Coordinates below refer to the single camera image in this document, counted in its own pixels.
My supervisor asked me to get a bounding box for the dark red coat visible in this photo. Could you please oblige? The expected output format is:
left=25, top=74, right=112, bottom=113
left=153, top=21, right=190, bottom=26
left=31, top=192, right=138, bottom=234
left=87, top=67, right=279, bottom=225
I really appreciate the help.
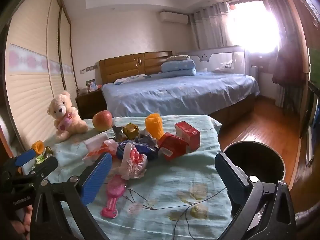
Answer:
left=272, top=42, right=307, bottom=88

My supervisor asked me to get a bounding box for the gold foil wrapper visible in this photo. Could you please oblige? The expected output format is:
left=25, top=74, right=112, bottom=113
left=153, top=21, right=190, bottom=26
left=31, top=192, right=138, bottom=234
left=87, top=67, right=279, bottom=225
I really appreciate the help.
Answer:
left=122, top=123, right=140, bottom=140

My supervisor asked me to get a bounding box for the folded blue quilt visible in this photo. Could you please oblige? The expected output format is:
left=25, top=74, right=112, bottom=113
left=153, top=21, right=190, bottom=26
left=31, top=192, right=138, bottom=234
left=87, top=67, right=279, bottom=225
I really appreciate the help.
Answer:
left=161, top=59, right=197, bottom=77

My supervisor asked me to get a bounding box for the orange and white wrapper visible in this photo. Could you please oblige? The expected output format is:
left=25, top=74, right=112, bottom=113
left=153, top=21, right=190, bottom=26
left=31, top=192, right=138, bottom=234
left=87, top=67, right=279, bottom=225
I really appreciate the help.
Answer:
left=82, top=140, right=118, bottom=163

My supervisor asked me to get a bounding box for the black glass cabinet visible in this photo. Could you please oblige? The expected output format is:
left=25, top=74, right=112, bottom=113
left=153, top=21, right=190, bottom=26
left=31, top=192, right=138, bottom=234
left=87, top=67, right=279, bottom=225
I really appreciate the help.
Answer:
left=299, top=47, right=320, bottom=170

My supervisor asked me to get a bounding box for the red and white box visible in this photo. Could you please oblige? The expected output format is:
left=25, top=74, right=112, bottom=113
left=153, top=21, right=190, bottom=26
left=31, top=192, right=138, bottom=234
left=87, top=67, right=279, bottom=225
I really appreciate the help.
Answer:
left=174, top=121, right=201, bottom=152

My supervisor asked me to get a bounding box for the large orange foam net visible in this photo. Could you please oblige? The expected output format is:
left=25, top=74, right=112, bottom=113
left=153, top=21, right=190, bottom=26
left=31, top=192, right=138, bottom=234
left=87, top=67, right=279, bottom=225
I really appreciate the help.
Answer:
left=145, top=113, right=165, bottom=140

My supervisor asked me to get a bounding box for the cream teddy bear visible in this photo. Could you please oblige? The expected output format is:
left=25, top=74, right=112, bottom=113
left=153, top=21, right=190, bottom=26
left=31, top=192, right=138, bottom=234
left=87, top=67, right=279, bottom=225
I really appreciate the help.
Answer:
left=47, top=91, right=89, bottom=143

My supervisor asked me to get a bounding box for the blue wrapper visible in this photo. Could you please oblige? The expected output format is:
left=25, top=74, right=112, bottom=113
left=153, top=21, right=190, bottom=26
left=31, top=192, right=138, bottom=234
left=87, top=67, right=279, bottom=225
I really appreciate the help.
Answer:
left=116, top=141, right=160, bottom=160

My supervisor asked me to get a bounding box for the dark wooden nightstand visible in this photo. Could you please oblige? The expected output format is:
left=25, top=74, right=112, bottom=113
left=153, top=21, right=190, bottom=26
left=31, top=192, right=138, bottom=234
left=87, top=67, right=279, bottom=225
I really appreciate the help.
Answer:
left=75, top=89, right=108, bottom=120

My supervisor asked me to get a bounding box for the wooden headboard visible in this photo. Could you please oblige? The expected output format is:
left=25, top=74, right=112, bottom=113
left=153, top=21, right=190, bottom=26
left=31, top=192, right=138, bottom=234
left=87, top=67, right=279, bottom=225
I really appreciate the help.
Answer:
left=99, top=51, right=173, bottom=85

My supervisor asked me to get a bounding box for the striped curtain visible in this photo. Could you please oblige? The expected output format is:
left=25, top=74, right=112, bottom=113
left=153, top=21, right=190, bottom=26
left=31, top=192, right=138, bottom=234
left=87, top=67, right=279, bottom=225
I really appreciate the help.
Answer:
left=264, top=0, right=304, bottom=115

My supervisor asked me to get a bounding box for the white tissue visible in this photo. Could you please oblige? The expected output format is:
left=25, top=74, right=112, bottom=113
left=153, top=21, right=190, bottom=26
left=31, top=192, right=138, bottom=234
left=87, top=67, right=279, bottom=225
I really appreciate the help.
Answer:
left=84, top=132, right=109, bottom=153

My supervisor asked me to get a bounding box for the dark olive wrapper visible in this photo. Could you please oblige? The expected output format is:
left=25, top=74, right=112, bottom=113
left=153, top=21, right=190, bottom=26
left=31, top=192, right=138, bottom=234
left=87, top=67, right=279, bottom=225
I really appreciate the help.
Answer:
left=112, top=125, right=126, bottom=142

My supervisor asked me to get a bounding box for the flat white and blue pillow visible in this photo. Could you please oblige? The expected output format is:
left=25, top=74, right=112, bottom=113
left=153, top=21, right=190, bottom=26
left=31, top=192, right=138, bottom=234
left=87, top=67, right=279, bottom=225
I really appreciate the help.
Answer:
left=114, top=75, right=152, bottom=85

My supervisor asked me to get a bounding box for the red carton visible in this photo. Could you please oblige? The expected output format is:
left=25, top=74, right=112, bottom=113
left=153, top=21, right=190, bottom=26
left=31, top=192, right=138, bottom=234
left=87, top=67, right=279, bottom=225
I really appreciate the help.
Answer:
left=157, top=132, right=190, bottom=161

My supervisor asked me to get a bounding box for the grey bed guard rail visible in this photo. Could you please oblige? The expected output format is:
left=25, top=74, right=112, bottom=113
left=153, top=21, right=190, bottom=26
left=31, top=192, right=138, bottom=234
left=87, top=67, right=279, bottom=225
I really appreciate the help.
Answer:
left=175, top=45, right=249, bottom=74

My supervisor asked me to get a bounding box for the green wrapper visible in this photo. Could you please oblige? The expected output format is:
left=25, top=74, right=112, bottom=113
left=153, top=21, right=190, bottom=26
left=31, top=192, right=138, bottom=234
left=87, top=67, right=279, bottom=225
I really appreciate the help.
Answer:
left=35, top=146, right=53, bottom=164

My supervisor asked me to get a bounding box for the round trash bin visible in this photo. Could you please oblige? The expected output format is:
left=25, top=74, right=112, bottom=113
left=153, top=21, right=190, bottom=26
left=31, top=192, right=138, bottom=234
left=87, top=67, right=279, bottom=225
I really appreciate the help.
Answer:
left=221, top=141, right=287, bottom=188

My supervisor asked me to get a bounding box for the colourful snack wrapper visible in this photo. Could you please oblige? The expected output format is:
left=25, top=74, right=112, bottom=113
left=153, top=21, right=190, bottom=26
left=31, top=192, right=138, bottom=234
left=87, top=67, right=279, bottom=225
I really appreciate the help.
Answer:
left=136, top=130, right=158, bottom=148

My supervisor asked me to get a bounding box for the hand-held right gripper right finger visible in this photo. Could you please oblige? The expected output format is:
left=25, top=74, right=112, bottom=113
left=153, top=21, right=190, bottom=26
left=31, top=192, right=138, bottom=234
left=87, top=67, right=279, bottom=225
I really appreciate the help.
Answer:
left=214, top=152, right=298, bottom=240

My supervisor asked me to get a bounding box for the small orange cup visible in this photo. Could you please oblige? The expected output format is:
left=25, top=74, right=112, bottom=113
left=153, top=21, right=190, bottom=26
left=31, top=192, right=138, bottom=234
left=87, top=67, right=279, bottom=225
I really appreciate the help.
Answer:
left=32, top=141, right=45, bottom=155

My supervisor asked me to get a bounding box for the photo frame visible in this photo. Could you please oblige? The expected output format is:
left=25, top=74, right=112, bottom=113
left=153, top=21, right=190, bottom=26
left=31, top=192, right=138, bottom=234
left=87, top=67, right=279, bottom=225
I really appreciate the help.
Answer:
left=86, top=79, right=100, bottom=92

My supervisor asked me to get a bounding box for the bed with blue sheet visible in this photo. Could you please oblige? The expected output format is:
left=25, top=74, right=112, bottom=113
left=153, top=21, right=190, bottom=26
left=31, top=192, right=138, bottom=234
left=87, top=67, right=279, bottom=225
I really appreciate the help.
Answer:
left=102, top=71, right=260, bottom=120

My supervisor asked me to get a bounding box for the sliding door wardrobe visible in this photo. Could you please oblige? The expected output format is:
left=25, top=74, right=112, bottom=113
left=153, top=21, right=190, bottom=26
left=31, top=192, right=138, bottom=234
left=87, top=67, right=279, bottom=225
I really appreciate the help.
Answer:
left=5, top=0, right=78, bottom=150

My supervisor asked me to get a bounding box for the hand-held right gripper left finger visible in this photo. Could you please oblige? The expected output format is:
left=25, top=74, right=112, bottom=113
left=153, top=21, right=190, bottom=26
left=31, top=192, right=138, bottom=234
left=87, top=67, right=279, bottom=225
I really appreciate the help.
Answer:
left=29, top=152, right=113, bottom=240

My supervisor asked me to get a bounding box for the person's left hand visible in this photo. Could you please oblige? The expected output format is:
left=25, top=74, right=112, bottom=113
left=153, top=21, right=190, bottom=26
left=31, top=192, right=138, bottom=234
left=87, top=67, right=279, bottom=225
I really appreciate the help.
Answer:
left=10, top=204, right=32, bottom=235

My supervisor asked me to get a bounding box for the bright window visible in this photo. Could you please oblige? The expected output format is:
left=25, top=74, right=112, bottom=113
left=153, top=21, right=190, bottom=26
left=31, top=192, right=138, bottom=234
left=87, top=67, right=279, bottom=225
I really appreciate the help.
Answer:
left=227, top=0, right=280, bottom=53

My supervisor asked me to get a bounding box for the white plush toy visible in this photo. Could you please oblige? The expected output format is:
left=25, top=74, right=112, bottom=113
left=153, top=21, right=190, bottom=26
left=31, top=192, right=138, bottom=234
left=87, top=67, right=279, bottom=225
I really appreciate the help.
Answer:
left=216, top=61, right=234, bottom=72

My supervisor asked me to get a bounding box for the pink comb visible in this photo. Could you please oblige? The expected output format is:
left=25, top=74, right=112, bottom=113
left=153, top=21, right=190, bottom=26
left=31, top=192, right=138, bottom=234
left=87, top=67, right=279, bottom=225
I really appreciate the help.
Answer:
left=101, top=174, right=127, bottom=219

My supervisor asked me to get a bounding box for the pink and white plastic bag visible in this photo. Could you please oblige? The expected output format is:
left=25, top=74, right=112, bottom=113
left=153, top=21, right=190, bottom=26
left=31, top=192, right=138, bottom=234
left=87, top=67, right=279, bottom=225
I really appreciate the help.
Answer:
left=117, top=144, right=148, bottom=180

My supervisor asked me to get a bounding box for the red apple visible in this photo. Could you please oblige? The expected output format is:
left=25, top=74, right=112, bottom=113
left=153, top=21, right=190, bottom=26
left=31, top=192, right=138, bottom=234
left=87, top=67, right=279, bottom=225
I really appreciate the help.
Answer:
left=92, top=110, right=113, bottom=132

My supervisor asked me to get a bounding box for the grey curtain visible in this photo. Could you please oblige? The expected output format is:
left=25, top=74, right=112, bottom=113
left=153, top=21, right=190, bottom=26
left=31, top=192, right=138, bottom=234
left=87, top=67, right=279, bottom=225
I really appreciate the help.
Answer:
left=187, top=1, right=233, bottom=53

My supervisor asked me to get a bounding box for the white air conditioner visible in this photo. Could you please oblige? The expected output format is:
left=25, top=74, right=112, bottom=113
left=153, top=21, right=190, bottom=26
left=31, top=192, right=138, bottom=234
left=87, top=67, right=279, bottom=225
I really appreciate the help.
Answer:
left=159, top=11, right=188, bottom=25

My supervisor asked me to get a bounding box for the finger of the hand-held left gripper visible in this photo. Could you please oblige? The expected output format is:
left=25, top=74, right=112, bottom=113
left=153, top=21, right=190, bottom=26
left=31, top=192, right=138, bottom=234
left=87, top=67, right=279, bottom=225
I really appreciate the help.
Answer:
left=21, top=156, right=58, bottom=183
left=2, top=149, right=37, bottom=178

